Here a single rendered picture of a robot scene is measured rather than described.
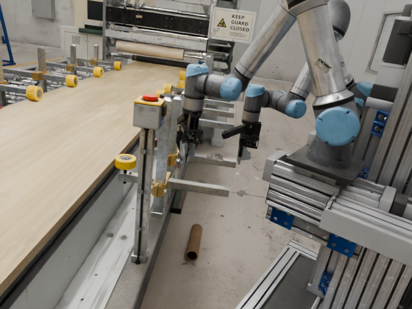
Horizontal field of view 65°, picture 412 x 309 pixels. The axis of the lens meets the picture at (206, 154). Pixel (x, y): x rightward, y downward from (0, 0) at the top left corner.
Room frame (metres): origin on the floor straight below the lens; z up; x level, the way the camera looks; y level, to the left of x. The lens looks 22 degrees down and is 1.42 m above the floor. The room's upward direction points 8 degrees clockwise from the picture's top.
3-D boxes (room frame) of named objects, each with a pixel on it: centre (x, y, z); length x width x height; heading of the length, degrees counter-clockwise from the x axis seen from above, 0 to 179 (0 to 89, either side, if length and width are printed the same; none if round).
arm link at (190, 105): (1.13, 0.07, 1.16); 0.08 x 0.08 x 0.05
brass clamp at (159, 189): (1.12, 0.16, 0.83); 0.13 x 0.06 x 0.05; 178
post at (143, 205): (0.83, 0.17, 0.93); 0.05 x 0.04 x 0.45; 178
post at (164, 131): (1.10, 0.16, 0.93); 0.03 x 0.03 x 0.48; 88
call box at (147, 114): (0.84, 0.17, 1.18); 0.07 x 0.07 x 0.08; 88
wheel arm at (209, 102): (2.14, 0.11, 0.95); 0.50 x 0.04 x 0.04; 88
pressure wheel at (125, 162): (1.14, 0.31, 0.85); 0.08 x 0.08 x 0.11
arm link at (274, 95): (1.41, -0.27, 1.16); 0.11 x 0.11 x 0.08; 27
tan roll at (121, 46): (3.97, 0.62, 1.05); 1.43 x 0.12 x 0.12; 88
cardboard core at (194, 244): (1.84, -0.01, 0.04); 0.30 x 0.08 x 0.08; 178
